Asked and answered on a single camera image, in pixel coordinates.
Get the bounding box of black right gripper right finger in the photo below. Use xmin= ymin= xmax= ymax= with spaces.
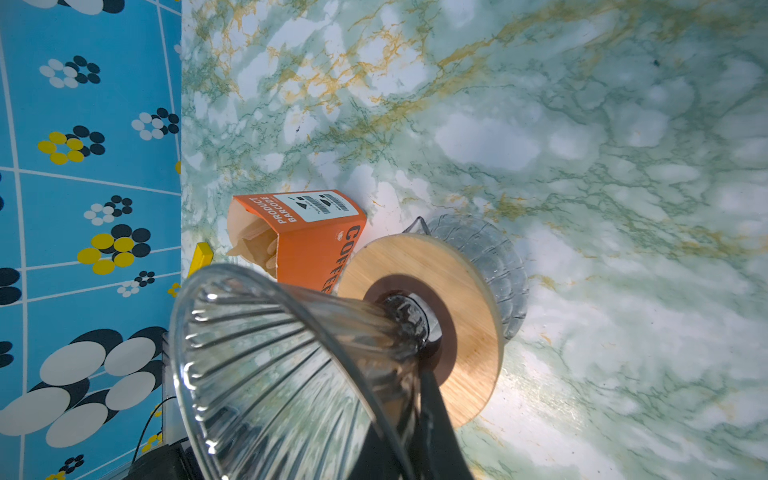
xmin=418 ymin=370 xmax=473 ymax=480

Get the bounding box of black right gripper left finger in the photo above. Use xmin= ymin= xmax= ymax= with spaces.
xmin=348 ymin=424 xmax=396 ymax=480

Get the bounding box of ribbed glass dripper cone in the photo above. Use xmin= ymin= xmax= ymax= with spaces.
xmin=169 ymin=264 xmax=428 ymax=479

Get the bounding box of clear glass carafe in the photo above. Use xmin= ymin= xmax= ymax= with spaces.
xmin=404 ymin=214 xmax=529 ymax=342

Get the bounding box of round wooden dripper holder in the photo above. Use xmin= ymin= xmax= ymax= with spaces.
xmin=337 ymin=233 xmax=504 ymax=429

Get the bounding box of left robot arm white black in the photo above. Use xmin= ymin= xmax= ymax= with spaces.
xmin=126 ymin=333 xmax=203 ymax=480

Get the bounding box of yellow plastic block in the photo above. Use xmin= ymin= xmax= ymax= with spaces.
xmin=187 ymin=242 xmax=214 ymax=277

